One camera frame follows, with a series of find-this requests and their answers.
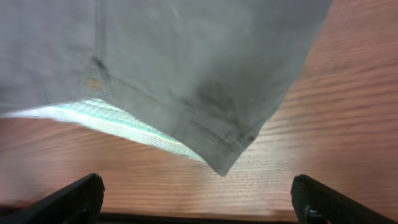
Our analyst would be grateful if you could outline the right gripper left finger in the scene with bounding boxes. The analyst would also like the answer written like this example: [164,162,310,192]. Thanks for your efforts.
[1,173,105,224]

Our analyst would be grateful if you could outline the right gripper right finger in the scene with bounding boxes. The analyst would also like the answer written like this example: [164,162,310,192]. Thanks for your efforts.
[290,174,395,224]

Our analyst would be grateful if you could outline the grey shorts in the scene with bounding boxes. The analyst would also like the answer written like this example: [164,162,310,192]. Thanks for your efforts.
[1,0,331,176]

